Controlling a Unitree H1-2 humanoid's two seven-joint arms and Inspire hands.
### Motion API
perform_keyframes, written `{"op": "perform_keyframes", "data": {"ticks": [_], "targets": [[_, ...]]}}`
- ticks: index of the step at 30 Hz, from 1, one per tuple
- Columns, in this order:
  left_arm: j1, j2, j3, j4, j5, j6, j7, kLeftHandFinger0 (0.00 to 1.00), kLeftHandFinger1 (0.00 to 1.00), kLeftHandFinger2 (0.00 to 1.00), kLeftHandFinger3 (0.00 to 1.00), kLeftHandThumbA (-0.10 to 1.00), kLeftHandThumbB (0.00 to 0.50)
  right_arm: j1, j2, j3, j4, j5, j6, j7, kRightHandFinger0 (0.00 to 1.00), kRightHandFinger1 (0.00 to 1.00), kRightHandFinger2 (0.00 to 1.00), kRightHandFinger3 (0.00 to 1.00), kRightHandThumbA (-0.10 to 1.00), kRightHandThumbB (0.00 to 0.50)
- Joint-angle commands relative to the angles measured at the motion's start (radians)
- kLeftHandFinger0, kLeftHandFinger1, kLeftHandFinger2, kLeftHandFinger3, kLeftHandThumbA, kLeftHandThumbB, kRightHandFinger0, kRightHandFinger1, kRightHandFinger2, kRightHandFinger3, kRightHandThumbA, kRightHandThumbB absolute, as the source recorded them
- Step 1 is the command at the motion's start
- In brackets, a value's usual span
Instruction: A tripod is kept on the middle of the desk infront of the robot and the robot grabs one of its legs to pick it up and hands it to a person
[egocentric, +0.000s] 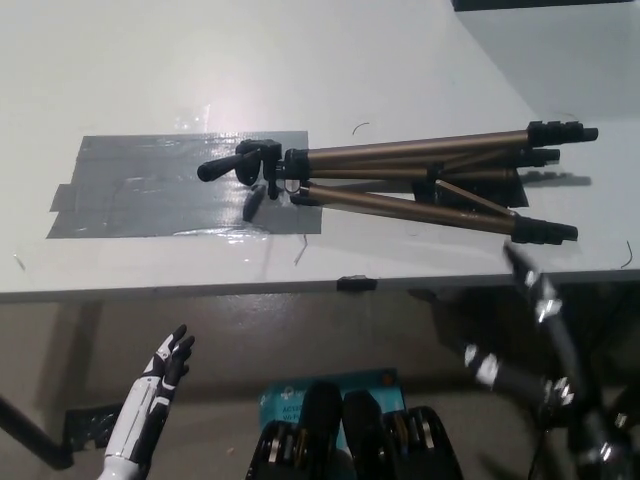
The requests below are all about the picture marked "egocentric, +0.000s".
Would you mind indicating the black table edge clip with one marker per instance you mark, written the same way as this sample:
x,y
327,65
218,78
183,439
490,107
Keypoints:
x,y
356,283

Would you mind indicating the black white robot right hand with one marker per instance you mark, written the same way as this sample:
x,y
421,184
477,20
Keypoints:
x,y
595,435

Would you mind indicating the bronze and black camera tripod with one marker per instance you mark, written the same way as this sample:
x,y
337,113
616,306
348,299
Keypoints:
x,y
400,150

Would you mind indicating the grey duct tape patch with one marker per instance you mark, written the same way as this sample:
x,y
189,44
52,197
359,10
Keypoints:
x,y
165,185

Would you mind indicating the black diagonal metal bar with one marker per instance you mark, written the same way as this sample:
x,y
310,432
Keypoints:
x,y
35,435

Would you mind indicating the teal cardboard box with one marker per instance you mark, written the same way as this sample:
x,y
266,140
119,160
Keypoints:
x,y
285,400

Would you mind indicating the crumpled black floor tape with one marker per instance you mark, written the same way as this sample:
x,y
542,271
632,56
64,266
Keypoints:
x,y
90,430

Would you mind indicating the dark flat object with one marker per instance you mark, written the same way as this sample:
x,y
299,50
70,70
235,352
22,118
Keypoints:
x,y
550,4

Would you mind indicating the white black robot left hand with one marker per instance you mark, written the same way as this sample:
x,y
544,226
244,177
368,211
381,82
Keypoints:
x,y
142,400

